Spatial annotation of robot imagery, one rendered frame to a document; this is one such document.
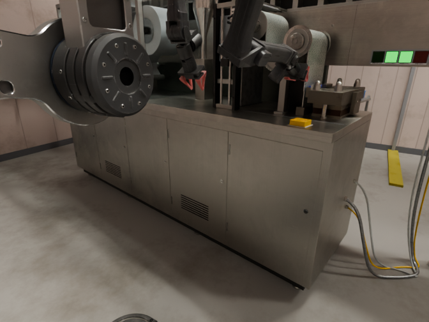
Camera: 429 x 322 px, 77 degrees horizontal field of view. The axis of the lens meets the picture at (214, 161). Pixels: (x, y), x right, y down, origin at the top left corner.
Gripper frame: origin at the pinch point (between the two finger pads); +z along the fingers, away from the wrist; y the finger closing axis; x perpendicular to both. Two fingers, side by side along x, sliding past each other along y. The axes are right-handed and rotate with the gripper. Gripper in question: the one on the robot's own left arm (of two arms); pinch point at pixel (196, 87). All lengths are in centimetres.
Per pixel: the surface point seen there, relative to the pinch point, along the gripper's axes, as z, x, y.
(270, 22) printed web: -2, -58, -14
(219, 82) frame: 19.4, -33.1, 10.1
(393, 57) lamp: 22, -66, -72
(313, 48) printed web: 8, -50, -38
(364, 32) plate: 13, -75, -57
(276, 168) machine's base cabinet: 39, 5, -34
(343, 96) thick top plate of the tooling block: 20, -29, -56
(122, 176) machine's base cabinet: 90, 5, 103
